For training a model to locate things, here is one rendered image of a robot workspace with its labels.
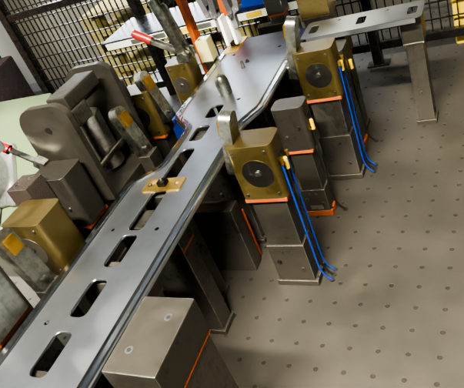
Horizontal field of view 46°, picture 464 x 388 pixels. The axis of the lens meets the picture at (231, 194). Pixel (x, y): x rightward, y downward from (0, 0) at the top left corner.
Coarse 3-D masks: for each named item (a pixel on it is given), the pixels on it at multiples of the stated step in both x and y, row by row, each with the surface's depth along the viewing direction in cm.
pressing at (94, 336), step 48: (240, 48) 146; (192, 96) 131; (240, 96) 122; (192, 144) 112; (192, 192) 97; (96, 240) 95; (144, 240) 90; (48, 288) 88; (144, 288) 81; (48, 336) 79; (96, 336) 76; (0, 384) 75; (48, 384) 72
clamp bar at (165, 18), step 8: (152, 0) 130; (160, 0) 130; (168, 0) 129; (152, 8) 131; (160, 8) 131; (168, 8) 133; (160, 16) 132; (168, 16) 134; (160, 24) 133; (168, 24) 132; (176, 24) 135; (168, 32) 134; (176, 32) 136; (176, 40) 135; (184, 40) 137; (176, 48) 136; (184, 48) 139
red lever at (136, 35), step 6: (132, 36) 139; (138, 36) 139; (144, 36) 138; (150, 36) 138; (144, 42) 140; (150, 42) 139; (156, 42) 138; (162, 42) 138; (162, 48) 139; (168, 48) 138
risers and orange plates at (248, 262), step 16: (208, 208) 115; (224, 208) 113; (208, 224) 116; (224, 224) 114; (240, 224) 115; (208, 240) 119; (224, 240) 118; (240, 240) 116; (224, 256) 121; (240, 256) 119; (256, 256) 121; (48, 368) 81; (96, 384) 78
